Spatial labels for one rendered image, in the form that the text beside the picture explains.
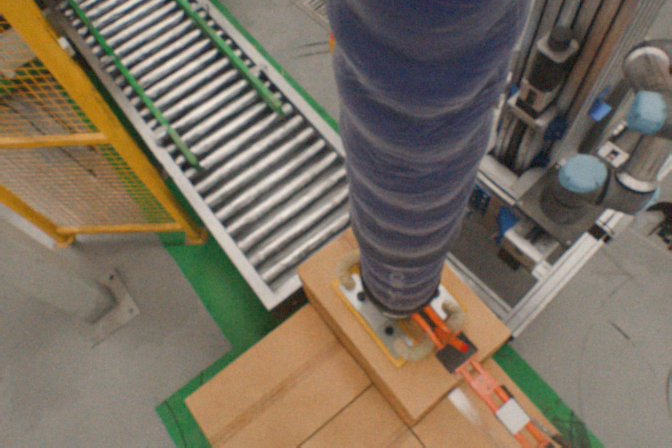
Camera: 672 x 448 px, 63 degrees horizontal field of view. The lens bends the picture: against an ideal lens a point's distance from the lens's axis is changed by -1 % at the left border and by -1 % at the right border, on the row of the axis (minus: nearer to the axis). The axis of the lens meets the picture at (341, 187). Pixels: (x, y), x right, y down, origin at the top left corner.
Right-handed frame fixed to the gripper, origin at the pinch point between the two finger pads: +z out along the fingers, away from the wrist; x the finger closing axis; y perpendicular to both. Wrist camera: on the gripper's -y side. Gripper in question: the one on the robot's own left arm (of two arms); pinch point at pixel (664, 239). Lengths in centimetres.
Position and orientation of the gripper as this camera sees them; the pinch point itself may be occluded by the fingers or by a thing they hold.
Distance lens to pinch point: 140.1
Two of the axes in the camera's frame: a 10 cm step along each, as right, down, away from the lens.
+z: 0.7, 4.5, 8.9
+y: -7.3, 6.3, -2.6
